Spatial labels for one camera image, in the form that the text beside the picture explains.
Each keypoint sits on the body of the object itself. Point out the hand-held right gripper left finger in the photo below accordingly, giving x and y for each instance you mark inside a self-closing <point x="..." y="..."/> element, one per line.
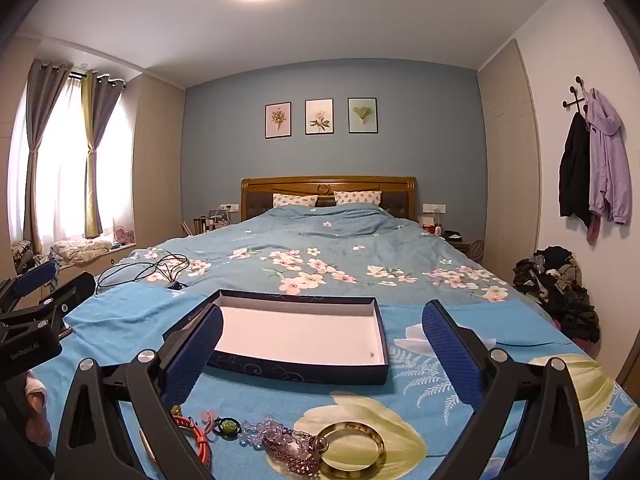
<point x="192" y="355"/>

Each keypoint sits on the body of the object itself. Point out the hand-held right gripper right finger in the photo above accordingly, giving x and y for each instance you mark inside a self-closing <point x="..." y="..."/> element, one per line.
<point x="450" y="355"/>

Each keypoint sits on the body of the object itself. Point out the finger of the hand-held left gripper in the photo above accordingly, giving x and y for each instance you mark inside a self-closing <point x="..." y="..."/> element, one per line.
<point x="32" y="280"/>
<point x="70" y="295"/>

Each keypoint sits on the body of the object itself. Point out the orange smart band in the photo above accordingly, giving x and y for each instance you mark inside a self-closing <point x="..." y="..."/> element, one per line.
<point x="202" y="442"/>

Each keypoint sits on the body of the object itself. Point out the navy box lid tray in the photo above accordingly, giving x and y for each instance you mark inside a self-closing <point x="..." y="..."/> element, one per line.
<point x="300" y="330"/>

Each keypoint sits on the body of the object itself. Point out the amber bangle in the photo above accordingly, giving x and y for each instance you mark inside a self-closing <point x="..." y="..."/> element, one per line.
<point x="350" y="426"/>

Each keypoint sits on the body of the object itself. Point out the folded laundry pile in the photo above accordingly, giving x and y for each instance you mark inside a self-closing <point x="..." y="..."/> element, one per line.
<point x="80" y="250"/>

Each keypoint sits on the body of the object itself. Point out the turquoise flower print sheet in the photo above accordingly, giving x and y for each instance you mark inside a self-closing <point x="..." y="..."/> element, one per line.
<point x="125" y="320"/>

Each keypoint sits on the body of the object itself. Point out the pink translucent charm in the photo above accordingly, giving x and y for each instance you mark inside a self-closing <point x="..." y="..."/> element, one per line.
<point x="208" y="415"/>

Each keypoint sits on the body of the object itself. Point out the wooden nightstand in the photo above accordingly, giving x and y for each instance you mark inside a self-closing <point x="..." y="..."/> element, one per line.
<point x="461" y="249"/>

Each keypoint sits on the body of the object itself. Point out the white sheer curtain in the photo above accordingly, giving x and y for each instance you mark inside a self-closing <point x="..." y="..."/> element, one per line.
<point x="65" y="160"/>

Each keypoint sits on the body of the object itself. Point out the dark clothes pile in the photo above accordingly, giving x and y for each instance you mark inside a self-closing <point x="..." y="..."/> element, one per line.
<point x="560" y="290"/>

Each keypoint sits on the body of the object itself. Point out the nightstand clutter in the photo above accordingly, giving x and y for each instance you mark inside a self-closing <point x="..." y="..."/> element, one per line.
<point x="210" y="222"/>

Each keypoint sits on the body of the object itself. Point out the light wooden wardrobe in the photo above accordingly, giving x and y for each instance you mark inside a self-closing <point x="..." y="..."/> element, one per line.
<point x="507" y="160"/>
<point x="157" y="170"/>

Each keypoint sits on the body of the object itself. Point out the yellow and grey curtain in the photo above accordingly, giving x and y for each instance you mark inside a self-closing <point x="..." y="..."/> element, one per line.
<point x="95" y="135"/>

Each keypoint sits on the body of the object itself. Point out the wooden bed with floral duvet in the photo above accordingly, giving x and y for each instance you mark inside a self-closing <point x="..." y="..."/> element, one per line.
<point x="325" y="240"/>

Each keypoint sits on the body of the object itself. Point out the dotted white pillow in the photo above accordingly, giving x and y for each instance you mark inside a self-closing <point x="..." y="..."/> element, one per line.
<point x="295" y="200"/>
<point x="357" y="197"/>

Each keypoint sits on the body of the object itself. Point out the maroon scarf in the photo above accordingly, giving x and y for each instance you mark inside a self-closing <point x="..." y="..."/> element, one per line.
<point x="594" y="230"/>

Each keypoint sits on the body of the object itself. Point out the black jacket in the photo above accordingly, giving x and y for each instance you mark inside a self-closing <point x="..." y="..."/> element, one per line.
<point x="574" y="170"/>

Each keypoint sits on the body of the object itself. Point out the pink framed flower picture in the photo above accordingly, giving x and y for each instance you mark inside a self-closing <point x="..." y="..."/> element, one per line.
<point x="278" y="120"/>

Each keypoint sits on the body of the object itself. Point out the purple jacket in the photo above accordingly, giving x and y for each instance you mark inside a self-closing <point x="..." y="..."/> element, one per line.
<point x="607" y="160"/>

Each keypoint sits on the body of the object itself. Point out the green framed leaf picture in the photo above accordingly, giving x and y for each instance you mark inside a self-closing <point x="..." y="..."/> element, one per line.
<point x="363" y="115"/>

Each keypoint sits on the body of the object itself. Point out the white framed flower picture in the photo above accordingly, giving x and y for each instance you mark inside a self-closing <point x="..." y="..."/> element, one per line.
<point x="319" y="117"/>

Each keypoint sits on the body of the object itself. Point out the white wall socket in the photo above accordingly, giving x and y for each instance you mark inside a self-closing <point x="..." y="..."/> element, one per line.
<point x="434" y="208"/>
<point x="228" y="207"/>

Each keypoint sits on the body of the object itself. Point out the black wall coat rack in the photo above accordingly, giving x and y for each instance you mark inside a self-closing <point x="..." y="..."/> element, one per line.
<point x="577" y="94"/>

